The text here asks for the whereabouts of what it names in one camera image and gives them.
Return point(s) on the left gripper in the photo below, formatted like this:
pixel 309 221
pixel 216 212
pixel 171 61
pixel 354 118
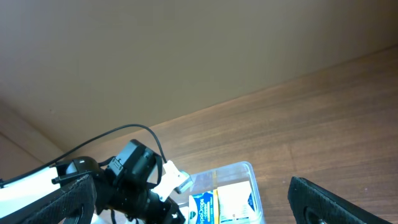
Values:
pixel 125 187

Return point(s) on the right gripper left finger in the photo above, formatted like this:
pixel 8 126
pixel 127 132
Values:
pixel 72 203

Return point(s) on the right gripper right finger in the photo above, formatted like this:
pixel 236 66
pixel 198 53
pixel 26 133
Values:
pixel 312 204

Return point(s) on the white medicine box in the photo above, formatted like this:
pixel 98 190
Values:
pixel 236 203

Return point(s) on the blue VapoDrops box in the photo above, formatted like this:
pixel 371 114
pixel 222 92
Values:
pixel 204 208

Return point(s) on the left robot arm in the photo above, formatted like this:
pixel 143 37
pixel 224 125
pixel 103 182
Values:
pixel 30 189

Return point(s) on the clear plastic container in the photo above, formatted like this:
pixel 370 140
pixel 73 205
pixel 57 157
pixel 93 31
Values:
pixel 214 178

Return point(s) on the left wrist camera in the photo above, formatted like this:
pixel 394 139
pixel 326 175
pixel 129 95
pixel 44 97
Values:
pixel 172 180

